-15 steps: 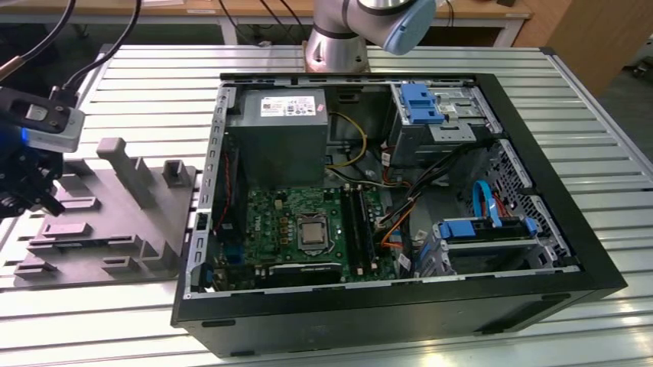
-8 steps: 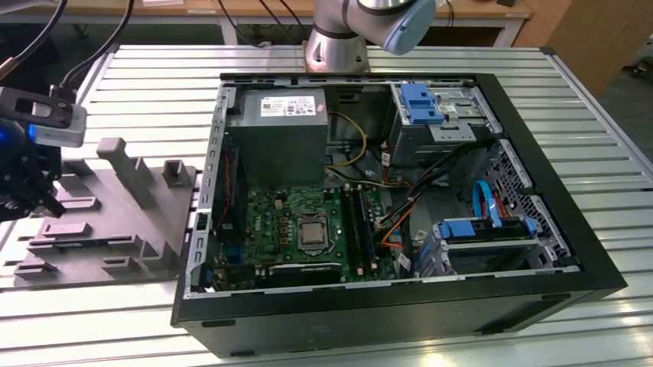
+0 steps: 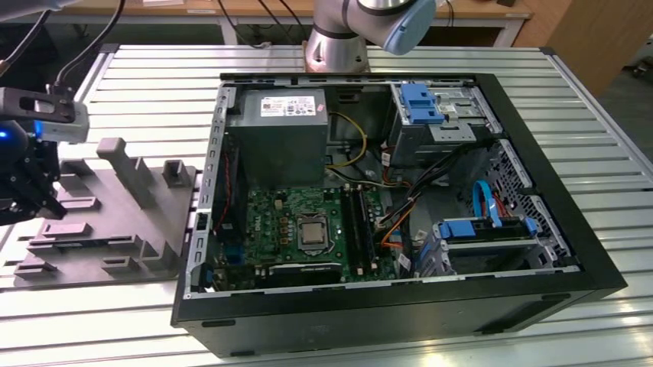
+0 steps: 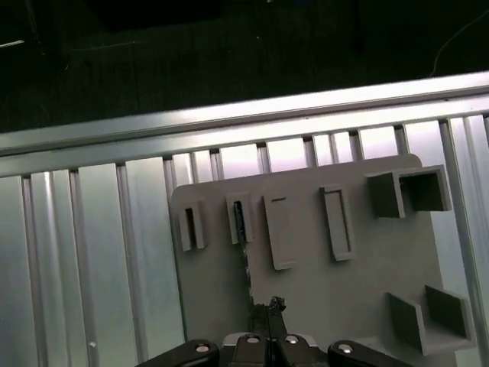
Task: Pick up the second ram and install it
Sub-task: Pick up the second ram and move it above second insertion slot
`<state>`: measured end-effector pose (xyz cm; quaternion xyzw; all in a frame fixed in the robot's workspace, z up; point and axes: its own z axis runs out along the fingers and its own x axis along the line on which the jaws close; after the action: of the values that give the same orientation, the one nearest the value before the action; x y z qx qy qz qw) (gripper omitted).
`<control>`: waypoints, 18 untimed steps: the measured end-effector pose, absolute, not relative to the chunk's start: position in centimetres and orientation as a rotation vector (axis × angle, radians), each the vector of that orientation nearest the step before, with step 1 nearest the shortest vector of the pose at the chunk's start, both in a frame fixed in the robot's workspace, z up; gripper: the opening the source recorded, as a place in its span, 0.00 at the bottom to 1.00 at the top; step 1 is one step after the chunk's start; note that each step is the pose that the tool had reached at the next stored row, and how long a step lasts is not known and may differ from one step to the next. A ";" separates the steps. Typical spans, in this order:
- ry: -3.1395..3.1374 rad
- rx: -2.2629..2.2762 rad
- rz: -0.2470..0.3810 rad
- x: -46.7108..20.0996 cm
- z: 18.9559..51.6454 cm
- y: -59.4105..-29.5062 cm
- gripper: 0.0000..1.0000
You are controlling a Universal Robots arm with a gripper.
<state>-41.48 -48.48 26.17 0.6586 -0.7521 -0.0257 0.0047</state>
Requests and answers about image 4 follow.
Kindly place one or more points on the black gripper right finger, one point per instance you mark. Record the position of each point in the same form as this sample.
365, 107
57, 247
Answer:
290, 351

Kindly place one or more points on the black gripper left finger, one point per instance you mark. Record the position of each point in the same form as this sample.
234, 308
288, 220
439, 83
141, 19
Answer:
260, 351

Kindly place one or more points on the grey parts rack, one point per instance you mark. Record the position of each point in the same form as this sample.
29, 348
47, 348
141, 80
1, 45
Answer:
324, 298

